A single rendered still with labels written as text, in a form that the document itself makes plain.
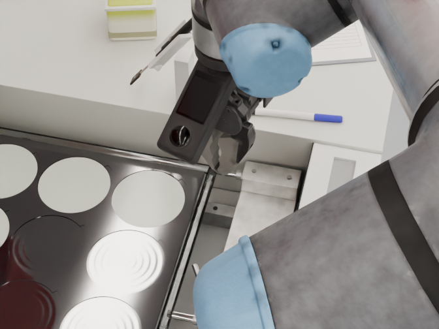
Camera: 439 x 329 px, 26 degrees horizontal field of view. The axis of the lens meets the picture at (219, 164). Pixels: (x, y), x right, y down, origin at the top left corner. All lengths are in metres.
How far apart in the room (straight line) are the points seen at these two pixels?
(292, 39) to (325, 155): 0.47
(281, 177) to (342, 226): 0.82
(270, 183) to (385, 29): 0.65
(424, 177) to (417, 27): 0.19
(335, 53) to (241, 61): 0.59
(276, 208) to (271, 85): 0.49
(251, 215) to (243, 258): 0.79
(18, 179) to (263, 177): 0.34
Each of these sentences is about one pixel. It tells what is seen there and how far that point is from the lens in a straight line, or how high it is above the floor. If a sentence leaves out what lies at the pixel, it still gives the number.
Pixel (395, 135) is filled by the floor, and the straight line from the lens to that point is 2.65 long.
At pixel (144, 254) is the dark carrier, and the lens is 1.26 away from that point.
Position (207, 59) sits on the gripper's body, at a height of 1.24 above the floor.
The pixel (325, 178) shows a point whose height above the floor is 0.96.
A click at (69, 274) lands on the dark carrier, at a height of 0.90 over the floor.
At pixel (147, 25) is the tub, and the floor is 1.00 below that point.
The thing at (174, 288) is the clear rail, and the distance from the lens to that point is 1.22.
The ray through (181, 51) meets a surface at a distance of 1.29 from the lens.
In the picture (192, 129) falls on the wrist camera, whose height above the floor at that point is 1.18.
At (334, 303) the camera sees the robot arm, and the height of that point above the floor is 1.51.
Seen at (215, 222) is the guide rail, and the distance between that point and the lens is 1.37.
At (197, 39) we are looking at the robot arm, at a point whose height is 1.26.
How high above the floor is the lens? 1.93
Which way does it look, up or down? 50 degrees down
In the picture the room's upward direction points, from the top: straight up
